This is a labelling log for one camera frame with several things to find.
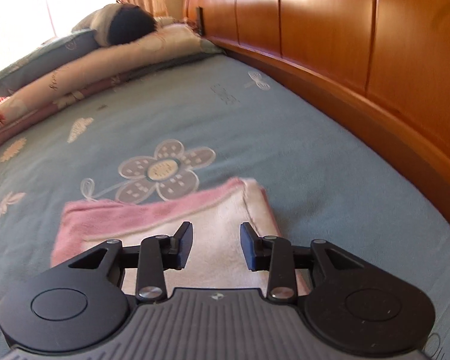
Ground pink floral folded quilt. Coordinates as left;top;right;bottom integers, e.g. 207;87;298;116
0;24;220;146

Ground person lying on bed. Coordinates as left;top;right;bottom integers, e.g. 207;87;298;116
71;2;200;47

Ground blue floral bed sheet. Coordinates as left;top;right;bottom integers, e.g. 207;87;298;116
0;55;450;359

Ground blue pillow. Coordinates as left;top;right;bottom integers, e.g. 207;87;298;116
0;28;99;98

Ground orange wooden headboard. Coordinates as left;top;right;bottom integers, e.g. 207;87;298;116
183;0;450;239

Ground pink and white knit sweater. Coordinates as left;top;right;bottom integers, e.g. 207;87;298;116
51;178;280;293

